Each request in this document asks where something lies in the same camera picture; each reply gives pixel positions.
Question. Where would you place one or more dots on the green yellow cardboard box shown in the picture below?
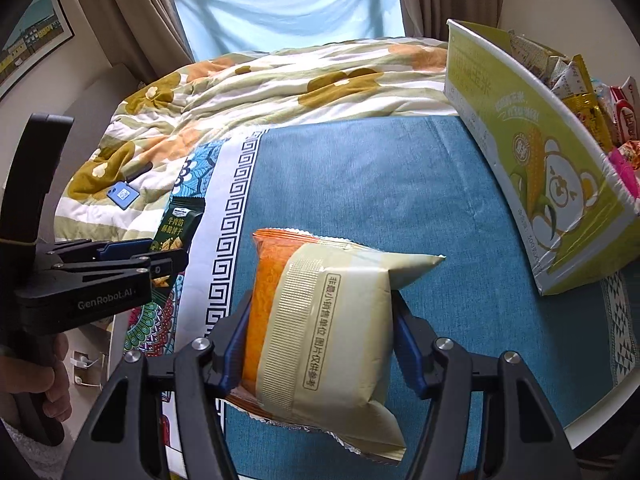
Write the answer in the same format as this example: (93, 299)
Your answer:
(550, 185)

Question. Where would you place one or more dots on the blue printed bedspread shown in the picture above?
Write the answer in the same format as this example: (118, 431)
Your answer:
(375, 185)

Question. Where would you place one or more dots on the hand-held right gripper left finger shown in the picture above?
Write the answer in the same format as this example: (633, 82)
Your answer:
(232, 355)

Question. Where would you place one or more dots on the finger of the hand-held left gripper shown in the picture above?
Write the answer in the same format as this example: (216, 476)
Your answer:
(120, 249)
(167, 262)

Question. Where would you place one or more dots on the light blue window blind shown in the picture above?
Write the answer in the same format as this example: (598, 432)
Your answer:
(285, 5)

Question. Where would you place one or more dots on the beige bed headboard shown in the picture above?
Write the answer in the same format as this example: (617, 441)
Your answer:
(95, 100)

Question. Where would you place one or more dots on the floral blanket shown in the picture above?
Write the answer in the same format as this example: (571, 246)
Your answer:
(280, 90)

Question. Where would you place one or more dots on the heap of assorted snack packets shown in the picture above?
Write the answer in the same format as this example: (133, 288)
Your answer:
(590, 100)

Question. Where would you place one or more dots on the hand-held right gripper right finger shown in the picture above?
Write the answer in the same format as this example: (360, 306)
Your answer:
(409, 355)

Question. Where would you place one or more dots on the orange beige snack packet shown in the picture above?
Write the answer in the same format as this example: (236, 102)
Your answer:
(330, 340)

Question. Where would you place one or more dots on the framed wall poster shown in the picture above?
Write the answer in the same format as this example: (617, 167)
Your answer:
(30, 40)

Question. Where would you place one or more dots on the small blue card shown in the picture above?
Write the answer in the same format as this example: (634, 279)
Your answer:
(120, 194)

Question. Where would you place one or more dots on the dark green biscuit packet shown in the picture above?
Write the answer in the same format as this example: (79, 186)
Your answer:
(177, 230)

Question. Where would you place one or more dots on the small black object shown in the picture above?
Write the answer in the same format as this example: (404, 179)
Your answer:
(137, 171)

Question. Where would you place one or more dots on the person's left hand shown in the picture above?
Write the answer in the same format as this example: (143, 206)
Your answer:
(57, 385)

